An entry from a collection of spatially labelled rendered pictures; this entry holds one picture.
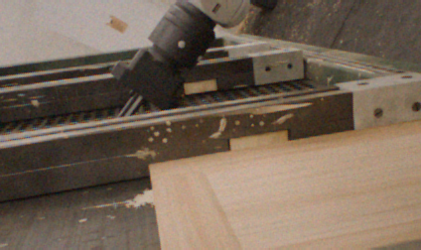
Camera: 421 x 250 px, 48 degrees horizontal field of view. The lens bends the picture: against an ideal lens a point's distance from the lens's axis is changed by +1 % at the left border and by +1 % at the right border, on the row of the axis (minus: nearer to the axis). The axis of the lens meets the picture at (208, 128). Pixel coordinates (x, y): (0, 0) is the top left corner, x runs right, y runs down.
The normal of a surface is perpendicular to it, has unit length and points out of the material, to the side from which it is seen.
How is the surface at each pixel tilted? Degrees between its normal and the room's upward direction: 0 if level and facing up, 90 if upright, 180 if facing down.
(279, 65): 90
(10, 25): 90
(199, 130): 90
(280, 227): 60
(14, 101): 90
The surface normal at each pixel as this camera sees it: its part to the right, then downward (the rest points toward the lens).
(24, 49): 0.13, 0.33
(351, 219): -0.11, -0.96
